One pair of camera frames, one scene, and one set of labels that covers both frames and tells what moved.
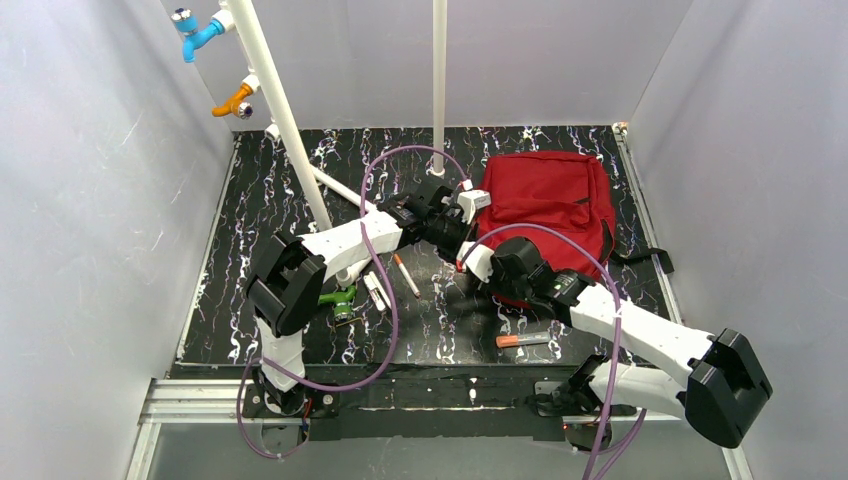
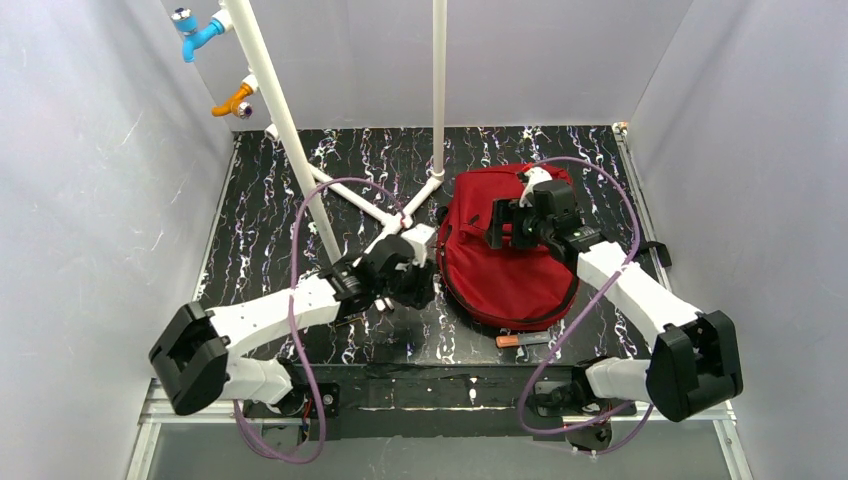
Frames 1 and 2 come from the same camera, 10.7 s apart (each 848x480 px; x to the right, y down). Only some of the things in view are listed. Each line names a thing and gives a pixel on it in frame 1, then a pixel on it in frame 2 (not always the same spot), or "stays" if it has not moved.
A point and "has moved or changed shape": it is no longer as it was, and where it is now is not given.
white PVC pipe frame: [238, 18] stays
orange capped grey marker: [504, 341] stays
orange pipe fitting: [237, 105] stays
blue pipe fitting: [186, 26] stays
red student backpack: [557, 200] has moved or changed shape
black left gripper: [452, 234] → [416, 285]
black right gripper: [481, 283] → [502, 223]
